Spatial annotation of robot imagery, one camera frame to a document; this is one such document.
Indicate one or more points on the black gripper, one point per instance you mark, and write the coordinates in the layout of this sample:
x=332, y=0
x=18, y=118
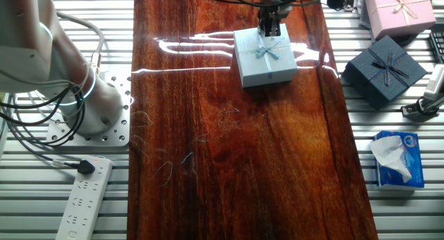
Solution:
x=270, y=14

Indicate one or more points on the light blue casing with bow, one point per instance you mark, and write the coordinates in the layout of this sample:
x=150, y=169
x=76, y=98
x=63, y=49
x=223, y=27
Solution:
x=253, y=63

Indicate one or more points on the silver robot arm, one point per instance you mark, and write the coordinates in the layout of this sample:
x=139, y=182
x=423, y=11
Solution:
x=21, y=52

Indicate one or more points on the pink gift box with ribbon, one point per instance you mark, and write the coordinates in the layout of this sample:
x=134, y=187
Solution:
x=409, y=18

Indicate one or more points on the navy gift box with ribbon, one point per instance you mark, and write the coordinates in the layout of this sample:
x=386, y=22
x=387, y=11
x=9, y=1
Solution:
x=406, y=73

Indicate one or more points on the blue tissue box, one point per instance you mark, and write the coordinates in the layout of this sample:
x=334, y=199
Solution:
x=414, y=156

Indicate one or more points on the black keyboard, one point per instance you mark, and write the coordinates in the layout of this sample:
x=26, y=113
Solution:
x=437, y=45

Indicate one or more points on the white tissue sheet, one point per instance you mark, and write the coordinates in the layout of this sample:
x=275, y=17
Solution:
x=388, y=153

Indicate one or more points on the black power plug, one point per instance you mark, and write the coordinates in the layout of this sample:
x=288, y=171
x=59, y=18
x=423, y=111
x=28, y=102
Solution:
x=86, y=167

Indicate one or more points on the white power strip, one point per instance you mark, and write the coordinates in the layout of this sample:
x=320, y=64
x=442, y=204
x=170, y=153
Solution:
x=83, y=205

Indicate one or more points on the gripper camera on silver bracket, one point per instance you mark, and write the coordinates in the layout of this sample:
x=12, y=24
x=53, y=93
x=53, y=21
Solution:
x=335, y=0

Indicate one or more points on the black camera stand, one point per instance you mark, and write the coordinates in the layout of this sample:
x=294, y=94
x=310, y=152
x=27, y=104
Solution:
x=416, y=111

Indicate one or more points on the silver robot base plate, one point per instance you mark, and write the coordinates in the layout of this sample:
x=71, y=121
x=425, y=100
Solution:
x=118, y=129

